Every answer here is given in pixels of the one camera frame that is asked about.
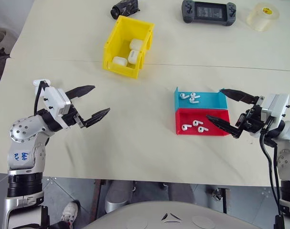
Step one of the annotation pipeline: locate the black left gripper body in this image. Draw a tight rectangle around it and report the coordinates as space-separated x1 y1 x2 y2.
62 104 86 129

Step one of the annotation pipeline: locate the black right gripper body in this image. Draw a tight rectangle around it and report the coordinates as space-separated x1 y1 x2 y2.
235 95 271 135

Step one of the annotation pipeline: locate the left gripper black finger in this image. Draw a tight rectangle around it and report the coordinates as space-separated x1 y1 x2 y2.
64 84 96 101
83 107 111 129

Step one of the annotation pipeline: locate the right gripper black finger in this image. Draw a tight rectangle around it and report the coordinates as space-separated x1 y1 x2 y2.
219 88 260 105
205 114 243 140

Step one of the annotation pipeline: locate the yellow plastic bin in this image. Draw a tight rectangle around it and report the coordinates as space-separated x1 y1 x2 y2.
101 15 156 80

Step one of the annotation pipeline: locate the white earbud charging case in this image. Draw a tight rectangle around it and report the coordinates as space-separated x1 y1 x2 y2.
111 56 129 67
129 38 144 51

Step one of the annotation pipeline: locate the white charging case grey label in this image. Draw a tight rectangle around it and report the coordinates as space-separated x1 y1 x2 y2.
127 49 140 65

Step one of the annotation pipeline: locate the blue plastic tray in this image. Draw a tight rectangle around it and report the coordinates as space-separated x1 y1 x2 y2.
174 86 229 111

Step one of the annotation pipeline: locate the red plastic tray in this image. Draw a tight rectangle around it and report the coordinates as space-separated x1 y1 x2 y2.
174 108 232 137

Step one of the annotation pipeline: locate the dark metal table leg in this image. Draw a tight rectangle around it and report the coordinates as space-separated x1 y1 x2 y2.
211 187 232 215

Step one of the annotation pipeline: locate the clear tape roll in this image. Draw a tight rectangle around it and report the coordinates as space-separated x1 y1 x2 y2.
245 2 280 32

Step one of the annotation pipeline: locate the grey rounded leg shell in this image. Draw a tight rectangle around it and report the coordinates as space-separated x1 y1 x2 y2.
105 180 136 214
167 183 196 203

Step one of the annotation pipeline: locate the rusty metal table leg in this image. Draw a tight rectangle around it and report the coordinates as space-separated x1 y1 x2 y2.
90 179 106 221

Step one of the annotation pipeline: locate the dark grey handheld game console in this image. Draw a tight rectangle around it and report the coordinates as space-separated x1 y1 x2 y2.
181 0 237 27

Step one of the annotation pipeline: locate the black crumpled plastic bag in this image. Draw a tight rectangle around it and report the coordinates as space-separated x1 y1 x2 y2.
109 0 141 20

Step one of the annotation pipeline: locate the white and red sneaker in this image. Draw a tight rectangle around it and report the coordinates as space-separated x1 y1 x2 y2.
61 200 80 225

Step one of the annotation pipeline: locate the grey robot torso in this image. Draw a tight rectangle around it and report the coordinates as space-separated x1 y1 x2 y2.
81 200 278 229

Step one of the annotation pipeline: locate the dark trouser leg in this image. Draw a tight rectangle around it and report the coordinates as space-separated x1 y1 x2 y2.
48 220 72 229

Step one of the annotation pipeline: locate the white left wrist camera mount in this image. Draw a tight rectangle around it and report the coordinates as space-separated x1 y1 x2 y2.
32 79 72 129

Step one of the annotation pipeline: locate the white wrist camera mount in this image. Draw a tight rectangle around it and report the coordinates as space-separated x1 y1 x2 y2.
260 93 290 125
32 79 72 129

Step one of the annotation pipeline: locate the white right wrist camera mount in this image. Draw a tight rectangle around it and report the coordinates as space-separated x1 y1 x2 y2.
260 93 290 125

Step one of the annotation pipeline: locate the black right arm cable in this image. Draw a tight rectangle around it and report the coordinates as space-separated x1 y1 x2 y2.
258 119 285 229

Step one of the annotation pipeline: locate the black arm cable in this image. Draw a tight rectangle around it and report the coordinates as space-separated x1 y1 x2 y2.
33 81 49 115
258 119 285 229

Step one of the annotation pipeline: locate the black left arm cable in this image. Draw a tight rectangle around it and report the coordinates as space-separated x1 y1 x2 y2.
33 81 49 115

